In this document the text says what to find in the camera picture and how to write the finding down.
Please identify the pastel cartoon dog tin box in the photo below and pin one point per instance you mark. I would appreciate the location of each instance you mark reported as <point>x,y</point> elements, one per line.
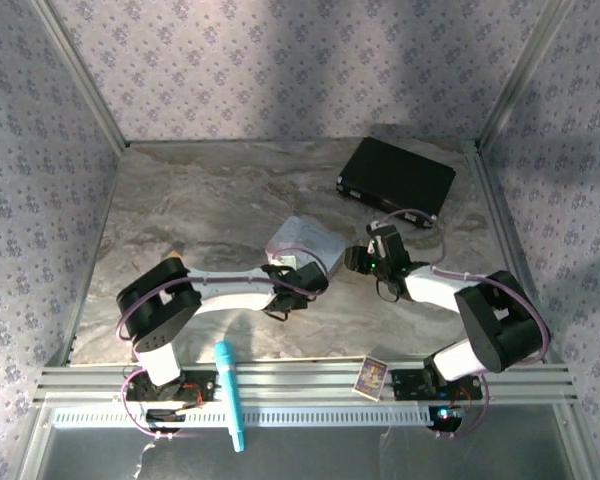
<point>305,235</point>

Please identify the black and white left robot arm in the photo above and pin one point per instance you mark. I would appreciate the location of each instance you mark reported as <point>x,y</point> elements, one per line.
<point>155,300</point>

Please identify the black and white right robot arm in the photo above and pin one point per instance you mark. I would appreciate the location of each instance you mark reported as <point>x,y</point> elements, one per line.
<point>495,320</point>

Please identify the black rectangular case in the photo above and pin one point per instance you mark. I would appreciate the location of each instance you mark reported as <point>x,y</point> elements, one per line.
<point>397,175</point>

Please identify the small colourful card box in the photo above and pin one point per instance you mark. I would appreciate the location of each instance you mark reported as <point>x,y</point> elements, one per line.
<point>372,382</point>

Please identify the turquoise pen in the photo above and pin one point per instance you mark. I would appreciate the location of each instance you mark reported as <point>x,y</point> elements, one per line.
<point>230,395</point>

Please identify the grey metal panel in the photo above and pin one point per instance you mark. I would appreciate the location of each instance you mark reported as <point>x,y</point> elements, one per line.
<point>330,455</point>

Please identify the black controller board with LED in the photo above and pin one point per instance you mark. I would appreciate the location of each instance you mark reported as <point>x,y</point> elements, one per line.
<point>446,416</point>

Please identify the black connector block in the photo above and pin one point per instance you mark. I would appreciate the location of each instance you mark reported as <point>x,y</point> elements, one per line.
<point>164,416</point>

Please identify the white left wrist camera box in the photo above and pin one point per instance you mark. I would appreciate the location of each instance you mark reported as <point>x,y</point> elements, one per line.
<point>286,261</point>

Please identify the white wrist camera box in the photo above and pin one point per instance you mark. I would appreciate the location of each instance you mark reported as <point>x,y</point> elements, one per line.
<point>376,226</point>
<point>286,261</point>

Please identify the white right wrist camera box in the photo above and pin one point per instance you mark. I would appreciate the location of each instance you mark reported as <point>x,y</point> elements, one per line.
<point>376,226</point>

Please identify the aluminium front rail beam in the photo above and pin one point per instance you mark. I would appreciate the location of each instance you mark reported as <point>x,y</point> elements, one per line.
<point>300,382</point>

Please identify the aluminium side rail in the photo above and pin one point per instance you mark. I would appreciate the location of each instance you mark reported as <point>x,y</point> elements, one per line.
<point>500,220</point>

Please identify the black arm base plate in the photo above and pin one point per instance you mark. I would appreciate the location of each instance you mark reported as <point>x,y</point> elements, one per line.
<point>410,385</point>
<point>202,387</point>

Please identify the aluminium corner post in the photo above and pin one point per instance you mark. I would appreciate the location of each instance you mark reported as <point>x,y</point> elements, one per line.
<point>80,75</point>
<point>525,75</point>

